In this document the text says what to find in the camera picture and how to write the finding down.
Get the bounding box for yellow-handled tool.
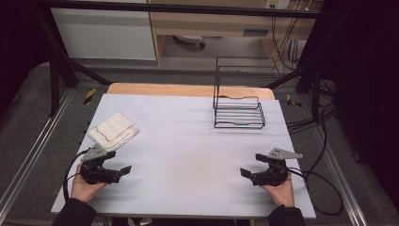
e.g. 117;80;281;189
83;88;97;105

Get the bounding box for white chair base with caster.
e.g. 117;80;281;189
172;34;207;49

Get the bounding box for person's left hand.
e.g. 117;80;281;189
70;163;107;204

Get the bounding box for white wall power outlet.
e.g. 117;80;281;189
264;0;292;10

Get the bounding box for black wire rack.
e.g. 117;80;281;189
213;56;282;130

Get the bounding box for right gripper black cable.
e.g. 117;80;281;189
287;167;344;217

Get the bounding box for hanging cables under desk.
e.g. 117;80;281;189
270;0;311;72

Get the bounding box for light wooden desk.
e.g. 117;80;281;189
147;0;325;66

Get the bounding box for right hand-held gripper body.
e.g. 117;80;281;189
249;147;304;187

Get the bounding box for aluminium floor rail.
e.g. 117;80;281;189
0;89;75;215
312;125;369;226

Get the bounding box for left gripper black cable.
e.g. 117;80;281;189
62;149;90;203

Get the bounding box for black metal frame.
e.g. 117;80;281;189
30;0;328;124

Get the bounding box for white towel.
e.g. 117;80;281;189
88;112;140;152

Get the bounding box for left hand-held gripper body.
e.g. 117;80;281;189
79;142;122;186

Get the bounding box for white cabinet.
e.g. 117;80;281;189
50;0;157;61

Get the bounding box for bundle of black floor cables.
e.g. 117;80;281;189
285;78;340;177

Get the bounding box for pale blue table mat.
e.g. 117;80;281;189
51;93;317;220

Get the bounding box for dark curtain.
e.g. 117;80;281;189
309;0;399;202
0;0;53;111

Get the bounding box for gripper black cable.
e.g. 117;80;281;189
287;167;344;217
62;149;90;203

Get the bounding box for person's right hand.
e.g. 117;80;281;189
260;172;295;208

